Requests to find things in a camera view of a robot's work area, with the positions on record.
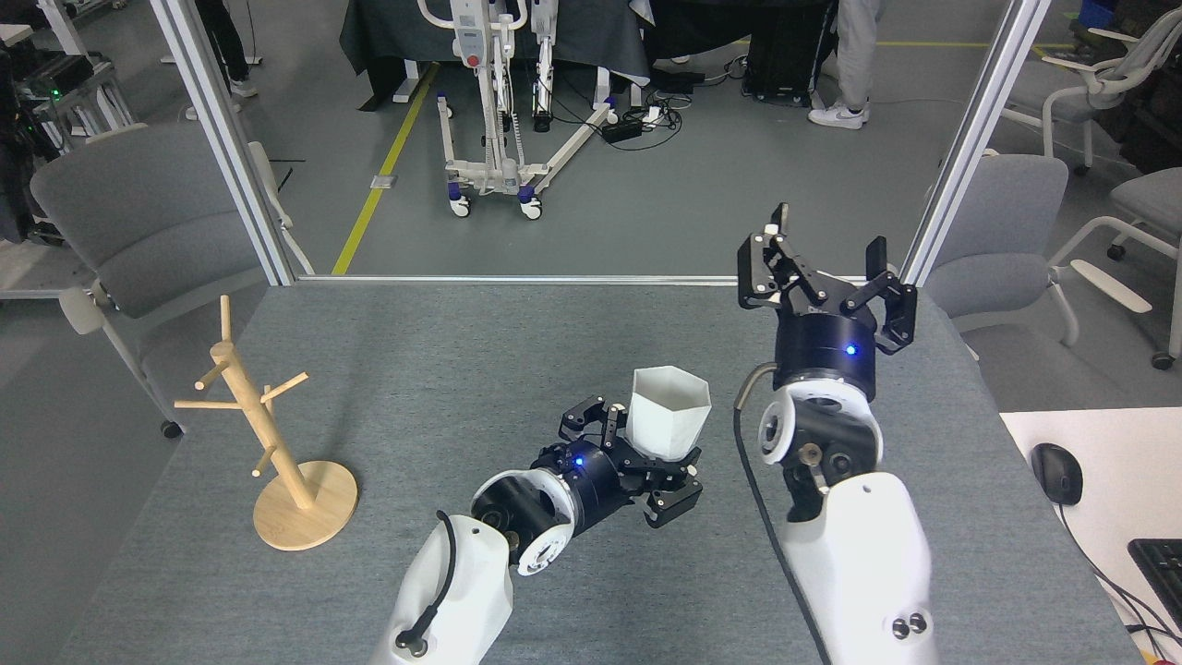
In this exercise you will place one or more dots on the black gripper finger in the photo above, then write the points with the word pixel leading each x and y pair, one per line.
pixel 898 314
pixel 674 494
pixel 766 272
pixel 591 416

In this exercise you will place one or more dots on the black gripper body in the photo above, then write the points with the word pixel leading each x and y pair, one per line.
pixel 822 346
pixel 600 480

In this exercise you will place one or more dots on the white faceted cup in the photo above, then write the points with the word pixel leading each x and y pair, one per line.
pixel 669 420

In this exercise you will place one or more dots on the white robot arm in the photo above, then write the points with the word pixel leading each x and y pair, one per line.
pixel 480 591
pixel 868 554

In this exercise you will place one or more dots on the wooden cup rack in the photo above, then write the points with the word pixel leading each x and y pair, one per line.
pixel 305 517

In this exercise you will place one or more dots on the grey chair with pale armrests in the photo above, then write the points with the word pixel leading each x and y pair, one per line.
pixel 1154 199
pixel 138 222
pixel 1002 231

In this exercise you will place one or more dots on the black computer case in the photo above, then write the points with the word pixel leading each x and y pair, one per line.
pixel 785 55

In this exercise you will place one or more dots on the black computer mouse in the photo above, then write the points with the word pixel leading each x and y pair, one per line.
pixel 1057 473

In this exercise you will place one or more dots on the white desk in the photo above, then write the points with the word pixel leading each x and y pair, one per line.
pixel 1127 462

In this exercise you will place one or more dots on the dark grey table cloth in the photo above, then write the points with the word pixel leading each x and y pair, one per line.
pixel 591 32

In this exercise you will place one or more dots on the metal floor socket plate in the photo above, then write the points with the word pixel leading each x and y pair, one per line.
pixel 383 182

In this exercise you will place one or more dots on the blue box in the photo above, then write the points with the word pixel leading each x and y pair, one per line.
pixel 1099 9

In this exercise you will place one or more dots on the black keyboard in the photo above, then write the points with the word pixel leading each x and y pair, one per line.
pixel 1162 573

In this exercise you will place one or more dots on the white stand on wheels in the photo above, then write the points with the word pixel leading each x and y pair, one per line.
pixel 469 37

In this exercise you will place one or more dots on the equipment cart with green light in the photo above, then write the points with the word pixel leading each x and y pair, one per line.
pixel 55 74

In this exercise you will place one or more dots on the silver table edge rail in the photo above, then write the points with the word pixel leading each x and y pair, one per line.
pixel 508 280

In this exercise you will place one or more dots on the silver frame post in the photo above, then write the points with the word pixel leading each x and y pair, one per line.
pixel 220 120
pixel 974 139

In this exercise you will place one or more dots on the white frame office chair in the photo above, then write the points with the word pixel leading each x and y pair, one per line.
pixel 1108 78

